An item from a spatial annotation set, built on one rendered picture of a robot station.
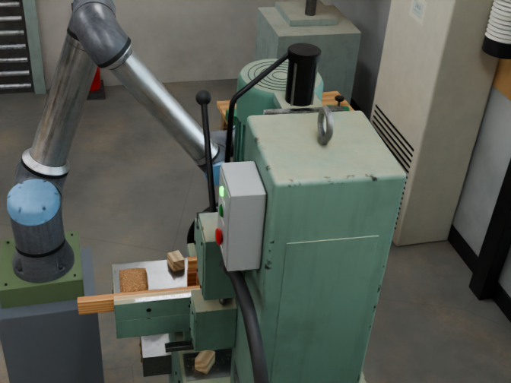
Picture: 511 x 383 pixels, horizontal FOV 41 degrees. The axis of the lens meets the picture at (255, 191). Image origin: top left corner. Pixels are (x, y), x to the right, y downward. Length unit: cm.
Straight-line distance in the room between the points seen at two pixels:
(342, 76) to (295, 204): 294
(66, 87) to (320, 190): 117
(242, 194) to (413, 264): 234
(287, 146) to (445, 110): 199
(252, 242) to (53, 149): 115
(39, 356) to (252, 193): 142
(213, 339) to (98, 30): 87
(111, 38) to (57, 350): 104
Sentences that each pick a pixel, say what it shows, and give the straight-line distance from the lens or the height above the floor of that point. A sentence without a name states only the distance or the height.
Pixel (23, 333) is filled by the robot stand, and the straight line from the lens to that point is 229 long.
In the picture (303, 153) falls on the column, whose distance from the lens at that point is 111.
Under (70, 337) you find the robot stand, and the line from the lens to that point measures 231.
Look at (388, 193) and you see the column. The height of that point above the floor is 149.
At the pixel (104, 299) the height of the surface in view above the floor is 94.
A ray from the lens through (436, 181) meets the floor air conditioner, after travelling 328.
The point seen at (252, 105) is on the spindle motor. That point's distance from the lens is 136.
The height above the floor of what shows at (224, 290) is 117.
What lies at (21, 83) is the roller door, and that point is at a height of 7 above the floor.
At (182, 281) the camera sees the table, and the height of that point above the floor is 90.
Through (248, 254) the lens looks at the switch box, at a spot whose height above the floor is 136.
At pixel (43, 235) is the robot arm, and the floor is 80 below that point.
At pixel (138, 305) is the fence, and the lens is 165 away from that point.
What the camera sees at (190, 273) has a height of 95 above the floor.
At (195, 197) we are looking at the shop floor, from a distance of 360.
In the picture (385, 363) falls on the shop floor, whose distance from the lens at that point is 287.
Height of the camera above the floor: 210
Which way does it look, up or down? 35 degrees down
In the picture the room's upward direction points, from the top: 4 degrees clockwise
